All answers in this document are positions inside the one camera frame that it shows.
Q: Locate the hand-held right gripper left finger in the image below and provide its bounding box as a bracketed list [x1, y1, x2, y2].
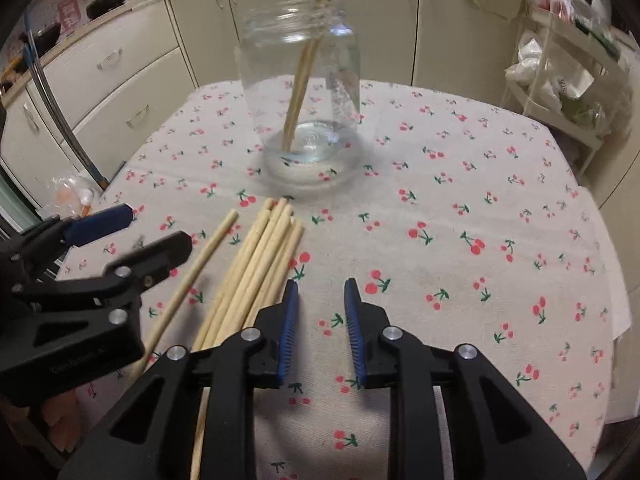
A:
[57, 280, 301, 480]

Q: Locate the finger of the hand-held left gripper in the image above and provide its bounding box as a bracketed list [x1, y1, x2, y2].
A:
[9, 231, 194, 312]
[0, 204, 135, 282]

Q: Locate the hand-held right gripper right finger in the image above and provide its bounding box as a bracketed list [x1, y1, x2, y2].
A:
[344, 278, 586, 480]

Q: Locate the light wooden chopstick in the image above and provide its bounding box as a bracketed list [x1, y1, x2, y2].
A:
[286, 0, 348, 153]
[282, 0, 337, 153]
[126, 210, 240, 383]

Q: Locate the bunch of wooden chopsticks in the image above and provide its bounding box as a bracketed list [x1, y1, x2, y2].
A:
[190, 197, 306, 480]

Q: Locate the clear glass jar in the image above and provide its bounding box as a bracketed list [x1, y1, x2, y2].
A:
[235, 0, 373, 196]

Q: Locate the person's left hand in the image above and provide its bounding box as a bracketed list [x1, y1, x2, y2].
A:
[41, 389, 82, 453]

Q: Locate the beige cabinet drawer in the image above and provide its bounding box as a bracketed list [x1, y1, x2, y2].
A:
[40, 2, 182, 98]
[60, 49, 199, 173]

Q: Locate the cherry print tablecloth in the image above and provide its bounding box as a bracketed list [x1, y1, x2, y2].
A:
[55, 79, 628, 480]

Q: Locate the white plastic bag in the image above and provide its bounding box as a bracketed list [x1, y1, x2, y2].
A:
[515, 30, 547, 83]
[542, 65, 597, 108]

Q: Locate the white storage rack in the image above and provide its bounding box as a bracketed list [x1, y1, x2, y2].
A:
[501, 0, 632, 173]

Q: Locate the bag of red food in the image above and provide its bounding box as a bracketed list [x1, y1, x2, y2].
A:
[534, 0, 577, 20]

